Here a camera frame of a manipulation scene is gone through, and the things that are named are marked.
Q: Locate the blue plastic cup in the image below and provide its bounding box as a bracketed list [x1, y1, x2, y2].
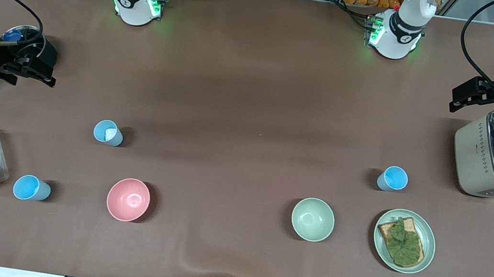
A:
[11, 173, 53, 204]
[375, 163, 411, 195]
[92, 118, 126, 148]

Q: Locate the glass lid blue knob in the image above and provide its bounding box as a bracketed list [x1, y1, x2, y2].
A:
[0, 22, 48, 63]

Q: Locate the pale green plate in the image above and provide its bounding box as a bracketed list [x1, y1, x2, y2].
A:
[369, 205, 441, 277]

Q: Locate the pink bowl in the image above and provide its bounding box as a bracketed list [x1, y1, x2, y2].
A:
[104, 175, 154, 225]

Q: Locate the toast slice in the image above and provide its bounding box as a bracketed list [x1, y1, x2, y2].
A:
[373, 213, 429, 270]

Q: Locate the green lettuce leaf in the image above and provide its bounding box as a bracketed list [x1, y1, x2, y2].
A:
[384, 216, 427, 268]

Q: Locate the pale green bowl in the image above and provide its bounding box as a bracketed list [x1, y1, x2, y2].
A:
[288, 195, 338, 245]

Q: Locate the brown table cover cloth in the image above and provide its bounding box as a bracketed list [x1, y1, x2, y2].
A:
[0, 0, 494, 277]

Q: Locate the black pot blue handle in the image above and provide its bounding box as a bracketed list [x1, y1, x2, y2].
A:
[0, 22, 62, 81]

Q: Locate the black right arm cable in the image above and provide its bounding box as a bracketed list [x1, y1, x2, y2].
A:
[0, 0, 53, 63]

